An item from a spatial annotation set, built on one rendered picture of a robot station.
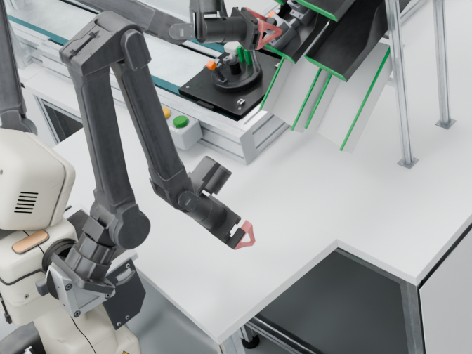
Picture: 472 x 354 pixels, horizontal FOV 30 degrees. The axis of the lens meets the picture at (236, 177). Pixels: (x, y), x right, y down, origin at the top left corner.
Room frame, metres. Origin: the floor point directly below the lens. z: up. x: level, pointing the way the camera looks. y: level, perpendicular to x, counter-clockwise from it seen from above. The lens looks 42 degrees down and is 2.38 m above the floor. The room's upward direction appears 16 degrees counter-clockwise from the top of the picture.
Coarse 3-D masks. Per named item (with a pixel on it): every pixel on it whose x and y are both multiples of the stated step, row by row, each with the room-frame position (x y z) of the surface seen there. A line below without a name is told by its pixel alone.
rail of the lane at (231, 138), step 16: (48, 48) 2.42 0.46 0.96; (48, 64) 2.42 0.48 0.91; (64, 64) 2.35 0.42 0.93; (64, 80) 2.37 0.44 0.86; (112, 80) 2.15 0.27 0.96; (160, 96) 2.01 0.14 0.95; (176, 96) 1.98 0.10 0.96; (192, 112) 1.89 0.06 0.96; (208, 112) 1.87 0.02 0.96; (208, 128) 1.83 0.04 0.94; (224, 128) 1.79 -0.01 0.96; (240, 128) 1.77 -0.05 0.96; (208, 144) 1.85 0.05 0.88; (224, 144) 1.79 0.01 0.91; (240, 144) 1.74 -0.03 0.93; (240, 160) 1.75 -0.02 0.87
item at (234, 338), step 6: (126, 324) 1.97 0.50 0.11; (234, 336) 1.25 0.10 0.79; (222, 342) 1.24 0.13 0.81; (228, 342) 1.24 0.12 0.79; (234, 342) 1.25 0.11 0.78; (240, 342) 1.26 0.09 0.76; (216, 348) 1.28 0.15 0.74; (222, 348) 1.25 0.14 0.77; (228, 348) 1.24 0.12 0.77; (234, 348) 1.26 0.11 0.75; (240, 348) 1.26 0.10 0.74
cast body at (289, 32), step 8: (272, 16) 1.75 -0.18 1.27; (272, 24) 1.72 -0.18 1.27; (280, 24) 1.72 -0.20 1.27; (288, 24) 1.74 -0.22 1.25; (296, 24) 1.75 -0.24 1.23; (272, 32) 1.71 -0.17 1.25; (288, 32) 1.72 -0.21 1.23; (296, 32) 1.73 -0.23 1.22; (272, 40) 1.73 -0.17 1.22; (280, 40) 1.72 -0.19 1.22; (288, 40) 1.72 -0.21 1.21; (280, 48) 1.72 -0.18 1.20
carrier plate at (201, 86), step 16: (272, 64) 1.99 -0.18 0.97; (192, 80) 2.02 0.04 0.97; (208, 80) 2.00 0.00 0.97; (192, 96) 1.95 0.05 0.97; (208, 96) 1.93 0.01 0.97; (224, 96) 1.91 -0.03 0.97; (240, 96) 1.89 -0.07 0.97; (256, 96) 1.87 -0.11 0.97; (224, 112) 1.86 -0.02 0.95; (240, 112) 1.82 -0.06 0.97
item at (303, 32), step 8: (280, 8) 1.81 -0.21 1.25; (288, 8) 1.82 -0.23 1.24; (280, 16) 1.80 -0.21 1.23; (288, 16) 1.80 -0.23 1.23; (320, 16) 1.70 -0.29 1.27; (312, 24) 1.73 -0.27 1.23; (320, 24) 1.70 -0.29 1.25; (264, 32) 1.78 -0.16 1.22; (304, 32) 1.72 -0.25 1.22; (312, 32) 1.69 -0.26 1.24; (296, 40) 1.72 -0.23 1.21; (304, 40) 1.68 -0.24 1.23; (312, 40) 1.69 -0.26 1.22; (272, 48) 1.72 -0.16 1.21; (288, 48) 1.71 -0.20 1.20; (296, 48) 1.69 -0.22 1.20; (304, 48) 1.68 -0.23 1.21; (288, 56) 1.67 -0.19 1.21; (296, 56) 1.66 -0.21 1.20
